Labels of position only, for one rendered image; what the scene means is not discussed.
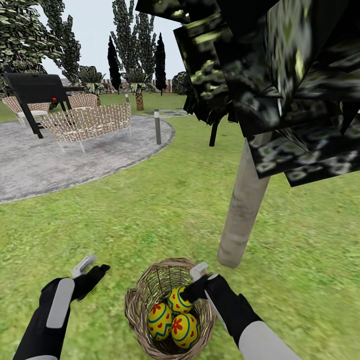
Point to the easter egg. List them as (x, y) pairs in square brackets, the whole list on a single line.
[(185, 330), (160, 321), (176, 303)]

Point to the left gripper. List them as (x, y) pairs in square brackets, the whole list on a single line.
[(93, 277)]

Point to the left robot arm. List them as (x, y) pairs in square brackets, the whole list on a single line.
[(45, 333)]

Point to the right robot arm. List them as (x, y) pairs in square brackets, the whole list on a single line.
[(255, 340)]

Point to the wicker basket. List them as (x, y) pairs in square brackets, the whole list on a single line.
[(170, 273)]

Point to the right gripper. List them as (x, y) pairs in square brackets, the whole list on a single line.
[(192, 291)]

